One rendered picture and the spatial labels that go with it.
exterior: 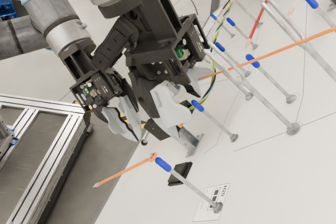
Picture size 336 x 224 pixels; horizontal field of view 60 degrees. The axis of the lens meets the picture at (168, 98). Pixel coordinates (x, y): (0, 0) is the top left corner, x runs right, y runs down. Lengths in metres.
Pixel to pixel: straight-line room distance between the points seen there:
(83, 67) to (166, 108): 0.22
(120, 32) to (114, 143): 1.58
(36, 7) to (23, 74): 2.04
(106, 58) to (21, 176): 1.32
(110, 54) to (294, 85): 0.25
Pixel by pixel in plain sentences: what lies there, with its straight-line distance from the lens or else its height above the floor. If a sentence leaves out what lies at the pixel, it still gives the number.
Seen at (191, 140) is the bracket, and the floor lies 1.10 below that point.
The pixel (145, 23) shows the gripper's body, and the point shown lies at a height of 1.34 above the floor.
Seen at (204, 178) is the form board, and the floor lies 1.15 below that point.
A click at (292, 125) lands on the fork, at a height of 1.27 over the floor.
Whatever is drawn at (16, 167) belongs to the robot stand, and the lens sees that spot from 1.73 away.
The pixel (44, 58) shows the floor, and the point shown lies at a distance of 2.73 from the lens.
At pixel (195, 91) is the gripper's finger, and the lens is 0.46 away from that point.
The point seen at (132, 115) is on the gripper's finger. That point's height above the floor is 1.10.
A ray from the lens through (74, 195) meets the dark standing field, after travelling 1.78.
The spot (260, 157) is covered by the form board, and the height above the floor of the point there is 1.23.
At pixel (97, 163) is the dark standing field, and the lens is 1.85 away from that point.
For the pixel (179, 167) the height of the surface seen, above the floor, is 1.11.
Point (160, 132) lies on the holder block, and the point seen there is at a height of 1.14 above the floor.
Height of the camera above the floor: 1.52
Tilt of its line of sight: 45 degrees down
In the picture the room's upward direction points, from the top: straight up
